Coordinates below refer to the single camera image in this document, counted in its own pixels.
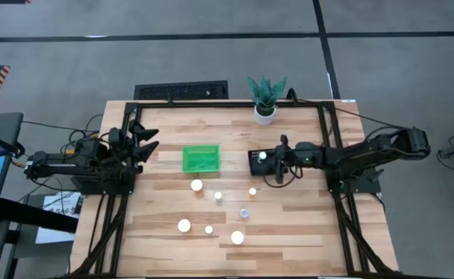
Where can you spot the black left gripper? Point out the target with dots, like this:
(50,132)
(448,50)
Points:
(128,153)

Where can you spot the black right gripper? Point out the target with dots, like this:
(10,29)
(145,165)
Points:
(285,155)

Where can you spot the black plastic mesh bin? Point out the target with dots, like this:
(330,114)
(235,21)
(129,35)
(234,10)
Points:
(255,167)

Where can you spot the small clear bottle cap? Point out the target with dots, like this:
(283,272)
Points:
(244,213)

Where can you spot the large white ball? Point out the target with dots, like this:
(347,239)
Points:
(184,225)
(237,237)

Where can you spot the small white ball bottom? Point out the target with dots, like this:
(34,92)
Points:
(208,229)

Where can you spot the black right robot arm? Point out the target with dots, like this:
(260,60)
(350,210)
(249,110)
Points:
(366,149)

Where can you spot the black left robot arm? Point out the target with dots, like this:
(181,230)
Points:
(52,160)

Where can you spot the green plastic mesh bin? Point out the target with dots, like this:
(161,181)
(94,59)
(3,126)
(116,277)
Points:
(200,159)

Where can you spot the white plant pot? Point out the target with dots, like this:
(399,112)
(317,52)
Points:
(263,119)

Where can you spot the black keyboard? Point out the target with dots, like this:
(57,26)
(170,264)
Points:
(180,91)

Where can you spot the green artificial plant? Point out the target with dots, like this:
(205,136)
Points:
(265,93)

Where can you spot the white printed paper sheet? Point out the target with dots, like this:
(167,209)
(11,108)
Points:
(62,203)

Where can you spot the plain white paper sheet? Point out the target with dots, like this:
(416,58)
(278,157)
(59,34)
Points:
(52,236)

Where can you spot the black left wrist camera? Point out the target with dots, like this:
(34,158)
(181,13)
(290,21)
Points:
(115,136)

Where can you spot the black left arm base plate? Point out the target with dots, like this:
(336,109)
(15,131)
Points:
(95,189)

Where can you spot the black aluminium table frame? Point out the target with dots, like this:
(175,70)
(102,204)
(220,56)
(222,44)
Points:
(211,104)

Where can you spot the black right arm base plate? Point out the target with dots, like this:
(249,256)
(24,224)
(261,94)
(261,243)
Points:
(366,186)

